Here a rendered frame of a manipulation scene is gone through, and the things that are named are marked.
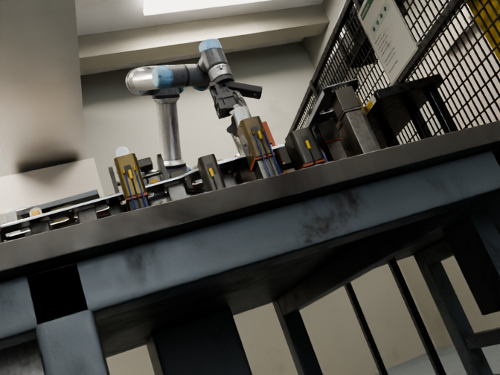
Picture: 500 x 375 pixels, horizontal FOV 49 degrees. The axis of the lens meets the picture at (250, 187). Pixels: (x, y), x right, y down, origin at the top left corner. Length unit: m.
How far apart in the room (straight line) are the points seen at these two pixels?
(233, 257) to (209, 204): 0.09
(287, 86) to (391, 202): 4.94
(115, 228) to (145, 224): 0.04
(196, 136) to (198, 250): 4.51
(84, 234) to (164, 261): 0.13
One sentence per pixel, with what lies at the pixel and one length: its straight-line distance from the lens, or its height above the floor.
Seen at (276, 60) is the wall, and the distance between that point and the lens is 6.03.
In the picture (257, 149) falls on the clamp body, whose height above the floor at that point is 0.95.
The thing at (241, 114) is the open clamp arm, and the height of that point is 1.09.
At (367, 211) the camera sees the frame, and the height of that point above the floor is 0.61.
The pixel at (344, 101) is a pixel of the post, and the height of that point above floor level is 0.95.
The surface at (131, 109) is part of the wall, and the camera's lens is 5.40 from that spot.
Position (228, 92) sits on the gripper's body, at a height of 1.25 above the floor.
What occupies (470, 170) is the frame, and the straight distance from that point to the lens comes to 1.10.
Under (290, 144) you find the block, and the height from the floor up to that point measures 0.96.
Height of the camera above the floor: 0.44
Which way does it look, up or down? 17 degrees up
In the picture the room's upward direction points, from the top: 20 degrees counter-clockwise
